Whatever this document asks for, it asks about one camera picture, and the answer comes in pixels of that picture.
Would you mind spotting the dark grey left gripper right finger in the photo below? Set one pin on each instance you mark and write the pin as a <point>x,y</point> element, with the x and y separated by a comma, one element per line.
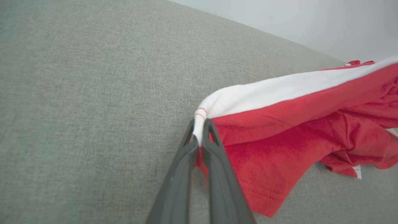
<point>224,199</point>

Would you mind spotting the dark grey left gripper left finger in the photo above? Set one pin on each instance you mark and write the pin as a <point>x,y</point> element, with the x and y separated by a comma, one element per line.
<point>174,199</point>

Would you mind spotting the red Bulls shorts white stripe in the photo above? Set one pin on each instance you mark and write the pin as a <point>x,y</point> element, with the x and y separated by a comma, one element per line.
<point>279,140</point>

